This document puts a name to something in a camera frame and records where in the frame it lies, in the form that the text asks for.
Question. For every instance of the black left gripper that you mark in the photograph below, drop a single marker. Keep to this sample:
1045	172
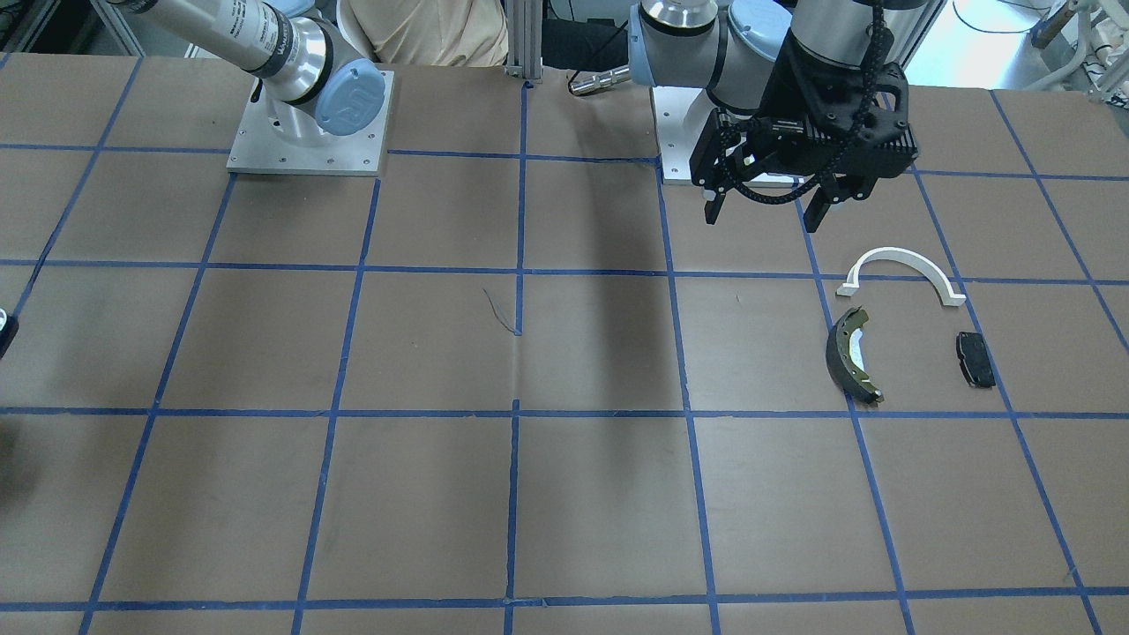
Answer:
781	95

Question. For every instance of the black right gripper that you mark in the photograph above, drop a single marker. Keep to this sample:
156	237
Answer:
2	332

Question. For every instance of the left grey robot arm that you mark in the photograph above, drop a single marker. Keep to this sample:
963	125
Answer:
730	51

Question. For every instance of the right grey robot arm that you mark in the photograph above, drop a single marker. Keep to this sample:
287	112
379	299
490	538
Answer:
318	105

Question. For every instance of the olive brake shoe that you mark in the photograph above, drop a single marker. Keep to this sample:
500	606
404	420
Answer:
844	358

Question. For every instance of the black brake pad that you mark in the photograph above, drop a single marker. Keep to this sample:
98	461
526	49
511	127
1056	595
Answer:
975	360

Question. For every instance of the person in beige shirt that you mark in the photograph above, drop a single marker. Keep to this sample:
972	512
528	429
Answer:
433	33

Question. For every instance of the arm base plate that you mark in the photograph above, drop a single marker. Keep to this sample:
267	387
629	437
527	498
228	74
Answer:
275	139
679	116

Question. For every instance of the white curved plastic bracket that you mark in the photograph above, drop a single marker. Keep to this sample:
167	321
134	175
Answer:
946	292

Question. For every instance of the aluminium frame post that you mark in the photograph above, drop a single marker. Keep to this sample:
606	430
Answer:
524	36

